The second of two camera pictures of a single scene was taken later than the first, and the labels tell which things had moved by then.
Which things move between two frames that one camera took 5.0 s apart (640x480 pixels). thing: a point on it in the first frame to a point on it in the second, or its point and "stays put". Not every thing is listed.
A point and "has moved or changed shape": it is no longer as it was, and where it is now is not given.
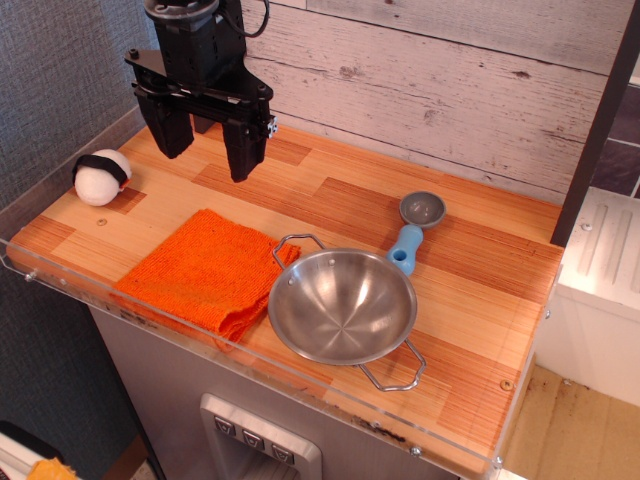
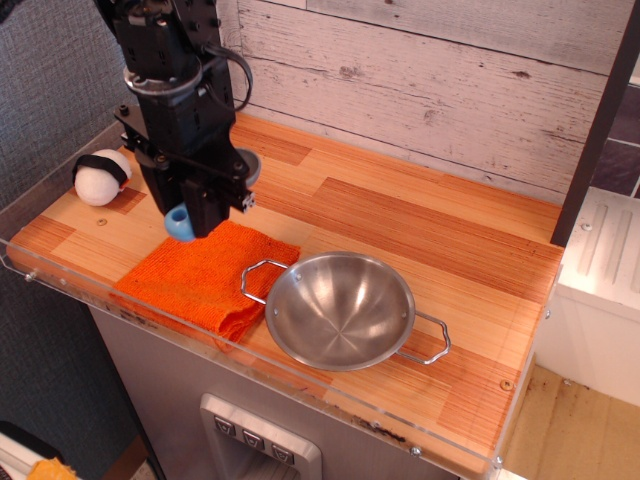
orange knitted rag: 212,273 stays put
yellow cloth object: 50,469 stays put
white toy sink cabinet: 591,329 stays put
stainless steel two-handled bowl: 343,306 has moved or changed shape
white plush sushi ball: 100,177 stays put
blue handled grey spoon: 419,210 to 177,218
